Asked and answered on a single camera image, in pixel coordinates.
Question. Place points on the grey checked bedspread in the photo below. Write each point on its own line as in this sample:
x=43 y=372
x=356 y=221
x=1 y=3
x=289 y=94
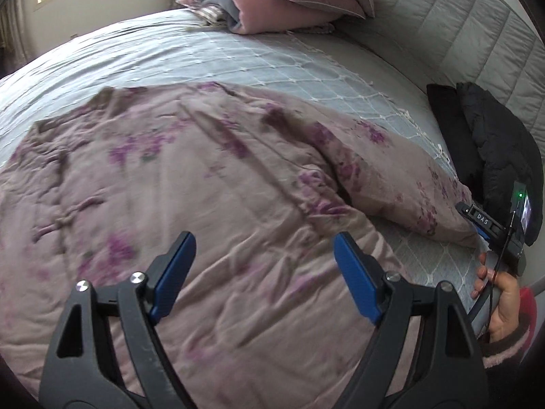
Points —
x=255 y=64

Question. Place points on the pale curtain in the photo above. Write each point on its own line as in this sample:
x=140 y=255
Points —
x=17 y=30

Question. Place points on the black puffer jacket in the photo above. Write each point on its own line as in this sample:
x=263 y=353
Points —
x=498 y=145

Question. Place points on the person's right forearm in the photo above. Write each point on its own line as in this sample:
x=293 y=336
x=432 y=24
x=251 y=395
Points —
x=511 y=349

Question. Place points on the folded pink quilt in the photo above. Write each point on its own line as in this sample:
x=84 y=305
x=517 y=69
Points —
x=264 y=4

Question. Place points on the person's right hand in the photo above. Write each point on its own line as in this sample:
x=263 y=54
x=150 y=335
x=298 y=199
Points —
x=506 y=302

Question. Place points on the grey bed sheet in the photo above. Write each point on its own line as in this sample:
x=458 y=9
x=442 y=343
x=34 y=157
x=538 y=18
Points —
x=374 y=76

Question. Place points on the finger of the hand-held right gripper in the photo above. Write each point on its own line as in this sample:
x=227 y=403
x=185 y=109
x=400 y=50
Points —
x=485 y=217

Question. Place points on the black folded cloth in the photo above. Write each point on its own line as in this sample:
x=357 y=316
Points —
x=451 y=136

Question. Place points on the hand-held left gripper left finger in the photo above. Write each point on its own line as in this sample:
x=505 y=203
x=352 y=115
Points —
x=174 y=277

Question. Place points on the grey padded headboard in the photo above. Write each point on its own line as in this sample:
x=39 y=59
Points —
x=447 y=8

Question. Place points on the striped cloth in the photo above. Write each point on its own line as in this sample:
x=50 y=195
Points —
x=213 y=13

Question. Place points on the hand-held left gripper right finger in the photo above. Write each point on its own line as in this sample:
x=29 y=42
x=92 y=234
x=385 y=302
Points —
x=353 y=277

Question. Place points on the pink floral garment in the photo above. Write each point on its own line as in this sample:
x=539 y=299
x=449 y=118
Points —
x=213 y=179

